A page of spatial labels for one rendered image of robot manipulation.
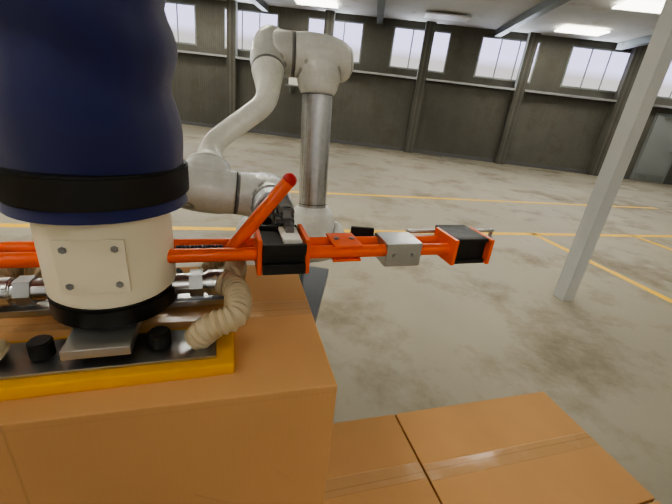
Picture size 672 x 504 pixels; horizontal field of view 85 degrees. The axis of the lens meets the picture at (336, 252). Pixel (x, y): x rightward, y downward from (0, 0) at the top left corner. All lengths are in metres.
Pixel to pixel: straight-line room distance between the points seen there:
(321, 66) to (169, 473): 1.10
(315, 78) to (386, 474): 1.16
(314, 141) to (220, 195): 0.50
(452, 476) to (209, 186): 0.97
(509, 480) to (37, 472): 1.05
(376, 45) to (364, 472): 13.21
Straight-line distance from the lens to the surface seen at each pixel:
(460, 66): 13.94
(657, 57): 3.65
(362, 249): 0.63
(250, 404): 0.54
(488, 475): 1.24
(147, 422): 0.55
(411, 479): 1.15
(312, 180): 1.28
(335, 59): 1.28
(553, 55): 14.79
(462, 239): 0.71
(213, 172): 0.88
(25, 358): 0.63
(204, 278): 0.62
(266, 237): 0.62
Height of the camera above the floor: 1.44
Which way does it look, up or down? 22 degrees down
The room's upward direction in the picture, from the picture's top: 7 degrees clockwise
